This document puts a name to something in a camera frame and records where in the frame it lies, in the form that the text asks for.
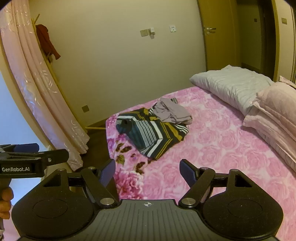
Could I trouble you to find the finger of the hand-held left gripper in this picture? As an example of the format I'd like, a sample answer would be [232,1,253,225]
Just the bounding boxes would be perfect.
[0,143,40,156]

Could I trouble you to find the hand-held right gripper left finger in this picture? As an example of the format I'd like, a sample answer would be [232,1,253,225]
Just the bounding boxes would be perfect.
[43,159,119,208]

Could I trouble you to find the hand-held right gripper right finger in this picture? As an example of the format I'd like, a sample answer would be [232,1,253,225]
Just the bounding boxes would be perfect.
[179,159,252,208]

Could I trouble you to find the grey garment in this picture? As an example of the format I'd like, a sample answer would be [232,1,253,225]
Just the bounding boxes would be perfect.
[151,97,193,125]

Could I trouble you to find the person's left hand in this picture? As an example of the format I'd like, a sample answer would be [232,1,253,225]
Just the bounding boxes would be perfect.
[0,187,14,219]

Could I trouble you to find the pink floral blanket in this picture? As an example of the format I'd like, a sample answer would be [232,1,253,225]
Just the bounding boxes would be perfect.
[105,86,296,234]

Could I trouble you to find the striped dark green garment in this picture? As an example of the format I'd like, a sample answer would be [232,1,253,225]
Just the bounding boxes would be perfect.
[116,98,189,161]

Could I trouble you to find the pink curtain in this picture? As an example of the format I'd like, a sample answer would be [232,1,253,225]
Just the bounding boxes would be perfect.
[0,0,90,163]

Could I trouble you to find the grey quilted pillow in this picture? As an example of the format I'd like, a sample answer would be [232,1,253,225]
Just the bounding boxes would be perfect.
[190,65,274,116]

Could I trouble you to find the pink pillow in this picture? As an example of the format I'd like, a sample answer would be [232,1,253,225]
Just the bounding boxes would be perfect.
[279,75,296,90]
[242,81,296,172]

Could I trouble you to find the red garment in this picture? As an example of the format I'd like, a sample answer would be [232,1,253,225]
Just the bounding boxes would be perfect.
[35,24,61,60]

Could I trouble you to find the wooden door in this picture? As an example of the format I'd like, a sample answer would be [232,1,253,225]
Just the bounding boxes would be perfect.
[198,0,241,75]

